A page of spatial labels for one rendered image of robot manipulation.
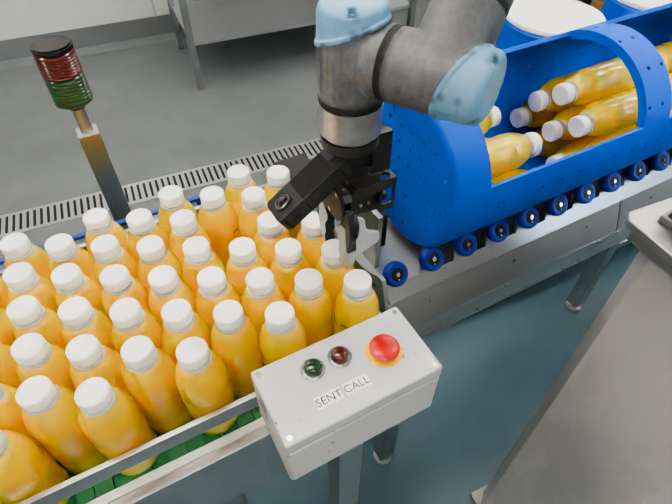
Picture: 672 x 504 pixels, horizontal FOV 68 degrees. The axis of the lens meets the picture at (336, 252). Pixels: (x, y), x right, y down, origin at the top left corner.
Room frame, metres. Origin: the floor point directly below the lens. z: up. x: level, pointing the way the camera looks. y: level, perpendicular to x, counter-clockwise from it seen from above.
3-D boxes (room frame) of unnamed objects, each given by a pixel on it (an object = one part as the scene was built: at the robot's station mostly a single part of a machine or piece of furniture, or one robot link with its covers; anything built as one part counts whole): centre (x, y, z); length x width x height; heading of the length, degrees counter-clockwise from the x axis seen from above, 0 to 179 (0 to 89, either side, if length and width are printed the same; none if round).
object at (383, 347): (0.32, -0.06, 1.11); 0.04 x 0.04 x 0.01
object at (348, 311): (0.45, -0.03, 0.98); 0.07 x 0.07 x 0.17
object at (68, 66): (0.78, 0.45, 1.23); 0.06 x 0.06 x 0.04
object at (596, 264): (1.21, -0.95, 0.31); 0.06 x 0.06 x 0.63; 28
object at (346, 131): (0.52, -0.02, 1.29); 0.08 x 0.08 x 0.05
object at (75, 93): (0.78, 0.45, 1.18); 0.06 x 0.06 x 0.05
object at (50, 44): (0.78, 0.45, 1.18); 0.06 x 0.06 x 0.16
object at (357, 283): (0.45, -0.03, 1.07); 0.04 x 0.04 x 0.02
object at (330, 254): (0.51, 0.00, 1.07); 0.04 x 0.04 x 0.02
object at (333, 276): (0.51, 0.00, 0.98); 0.07 x 0.07 x 0.17
